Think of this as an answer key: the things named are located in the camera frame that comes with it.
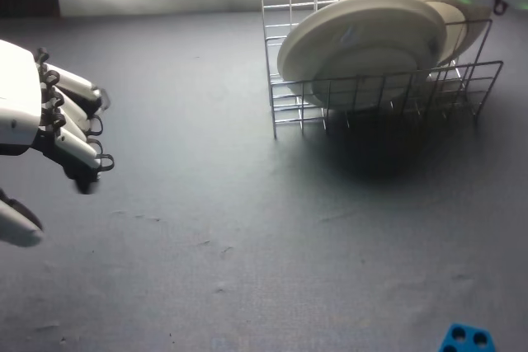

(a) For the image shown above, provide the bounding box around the grey table cloth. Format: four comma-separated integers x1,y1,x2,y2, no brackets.
0,1,528,352

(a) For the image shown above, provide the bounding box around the white plate with dark rim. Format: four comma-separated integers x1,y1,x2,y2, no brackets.
276,0,449,112

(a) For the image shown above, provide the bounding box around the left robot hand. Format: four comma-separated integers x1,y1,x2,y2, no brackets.
0,38,116,248

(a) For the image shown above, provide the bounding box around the blue perforated block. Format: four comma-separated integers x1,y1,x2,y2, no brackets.
437,321,498,352

